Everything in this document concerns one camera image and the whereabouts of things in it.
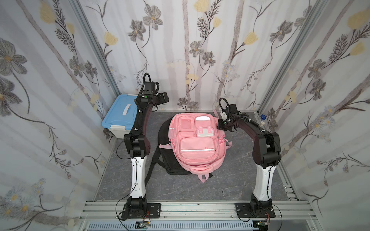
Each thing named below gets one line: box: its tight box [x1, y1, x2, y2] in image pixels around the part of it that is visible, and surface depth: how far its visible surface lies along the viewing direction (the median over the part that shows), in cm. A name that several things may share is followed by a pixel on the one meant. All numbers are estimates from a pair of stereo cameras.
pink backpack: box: [159, 109, 233, 183], surface depth 93 cm
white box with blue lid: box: [101, 93, 138, 139], surface depth 97 cm
